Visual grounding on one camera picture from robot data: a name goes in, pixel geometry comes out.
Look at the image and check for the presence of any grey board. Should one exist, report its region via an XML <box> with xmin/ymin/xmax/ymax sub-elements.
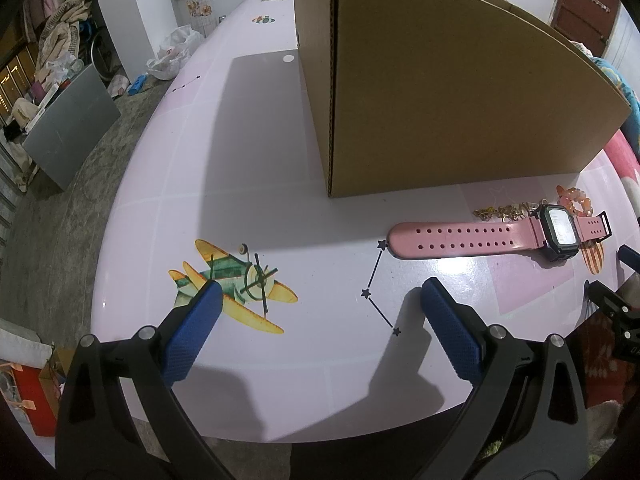
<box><xmin>22</xmin><ymin>62</ymin><xmax>122</xmax><ymax>191</ymax></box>

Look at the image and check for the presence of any peach bead bracelet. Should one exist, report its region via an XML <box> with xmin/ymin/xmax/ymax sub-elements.
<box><xmin>556</xmin><ymin>185</ymin><xmax>596</xmax><ymax>218</ymax></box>

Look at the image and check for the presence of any small brown cardboard box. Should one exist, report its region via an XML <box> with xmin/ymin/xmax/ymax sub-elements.
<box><xmin>39</xmin><ymin>347</ymin><xmax>76</xmax><ymax>411</ymax></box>

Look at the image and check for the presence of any brown wooden door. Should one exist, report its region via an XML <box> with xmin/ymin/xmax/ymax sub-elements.
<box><xmin>552</xmin><ymin>0</ymin><xmax>626</xmax><ymax>56</ymax></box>

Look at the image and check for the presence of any metal railing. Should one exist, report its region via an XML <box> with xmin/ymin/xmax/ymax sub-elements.
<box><xmin>0</xmin><ymin>35</ymin><xmax>41</xmax><ymax>241</ymax></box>

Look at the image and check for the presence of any spoked wheel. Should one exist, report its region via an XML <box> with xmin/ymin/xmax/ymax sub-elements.
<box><xmin>90</xmin><ymin>25</ymin><xmax>121</xmax><ymax>81</ymax></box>

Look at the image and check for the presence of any red box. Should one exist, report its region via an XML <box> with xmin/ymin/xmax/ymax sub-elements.
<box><xmin>0</xmin><ymin>365</ymin><xmax>58</xmax><ymax>438</ymax></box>

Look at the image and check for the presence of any white plastic bag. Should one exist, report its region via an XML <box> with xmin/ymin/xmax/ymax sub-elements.
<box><xmin>146</xmin><ymin>25</ymin><xmax>206</xmax><ymax>81</ymax></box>

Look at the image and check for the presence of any pink floral bed blanket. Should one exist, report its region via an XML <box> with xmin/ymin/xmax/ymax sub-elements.
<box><xmin>602</xmin><ymin>130</ymin><xmax>640</xmax><ymax>201</ymax></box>

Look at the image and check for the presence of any pile of clothes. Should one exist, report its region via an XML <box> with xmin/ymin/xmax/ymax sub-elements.
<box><xmin>35</xmin><ymin>0</ymin><xmax>93</xmax><ymax>86</ymax></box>

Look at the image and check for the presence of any fluffy green white rug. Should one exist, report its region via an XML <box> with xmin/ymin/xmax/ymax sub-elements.
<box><xmin>585</xmin><ymin>400</ymin><xmax>626</xmax><ymax>461</ymax></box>

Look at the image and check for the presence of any pink strap wristwatch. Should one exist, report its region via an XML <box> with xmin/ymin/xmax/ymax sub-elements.
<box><xmin>388</xmin><ymin>203</ymin><xmax>614</xmax><ymax>264</ymax></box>

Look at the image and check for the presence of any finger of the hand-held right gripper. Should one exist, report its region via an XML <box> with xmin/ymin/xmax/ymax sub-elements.
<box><xmin>618</xmin><ymin>244</ymin><xmax>640</xmax><ymax>273</ymax></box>
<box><xmin>585</xmin><ymin>280</ymin><xmax>640</xmax><ymax>361</ymax></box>

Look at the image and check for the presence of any blue patterned blanket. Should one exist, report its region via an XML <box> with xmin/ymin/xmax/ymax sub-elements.
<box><xmin>585</xmin><ymin>55</ymin><xmax>640</xmax><ymax>111</ymax></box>

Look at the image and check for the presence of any cluster of gold charms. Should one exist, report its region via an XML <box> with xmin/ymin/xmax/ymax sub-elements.
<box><xmin>474</xmin><ymin>202</ymin><xmax>543</xmax><ymax>224</ymax></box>

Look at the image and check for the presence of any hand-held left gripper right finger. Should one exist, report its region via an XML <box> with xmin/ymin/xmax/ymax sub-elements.
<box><xmin>415</xmin><ymin>276</ymin><xmax>591</xmax><ymax>480</ymax></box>

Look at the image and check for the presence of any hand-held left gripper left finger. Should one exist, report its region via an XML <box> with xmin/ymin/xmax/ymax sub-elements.
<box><xmin>54</xmin><ymin>279</ymin><xmax>236</xmax><ymax>480</ymax></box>

